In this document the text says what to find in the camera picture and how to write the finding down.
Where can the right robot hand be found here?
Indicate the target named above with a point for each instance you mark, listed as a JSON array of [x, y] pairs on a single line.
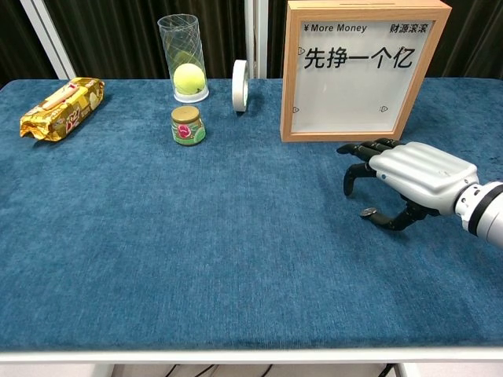
[[424, 169]]

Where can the small silver coin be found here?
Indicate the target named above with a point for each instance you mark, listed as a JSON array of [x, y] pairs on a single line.
[[368, 211]]

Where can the wooden coin box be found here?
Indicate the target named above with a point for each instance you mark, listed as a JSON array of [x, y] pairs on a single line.
[[353, 98]]

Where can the black curtain panel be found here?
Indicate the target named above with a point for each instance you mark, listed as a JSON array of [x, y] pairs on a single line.
[[471, 39], [19, 39], [277, 39], [118, 39]]

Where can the white tape roll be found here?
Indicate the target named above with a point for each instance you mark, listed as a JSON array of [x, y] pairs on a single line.
[[238, 86]]

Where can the blue table mat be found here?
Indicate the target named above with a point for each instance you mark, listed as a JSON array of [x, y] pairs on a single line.
[[196, 235]]

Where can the small jar gold lid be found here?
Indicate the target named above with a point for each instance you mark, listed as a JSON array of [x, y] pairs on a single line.
[[188, 127]]

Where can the yellow tennis ball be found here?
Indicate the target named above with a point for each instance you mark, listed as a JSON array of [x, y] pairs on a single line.
[[190, 79]]

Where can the clear plastic cylinder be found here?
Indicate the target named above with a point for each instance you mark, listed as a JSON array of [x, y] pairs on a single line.
[[182, 39]]

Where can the gold snack package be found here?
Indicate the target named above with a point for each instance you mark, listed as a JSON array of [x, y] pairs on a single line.
[[63, 110]]

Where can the white frame post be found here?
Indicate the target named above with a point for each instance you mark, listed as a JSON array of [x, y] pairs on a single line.
[[255, 39], [51, 39]]

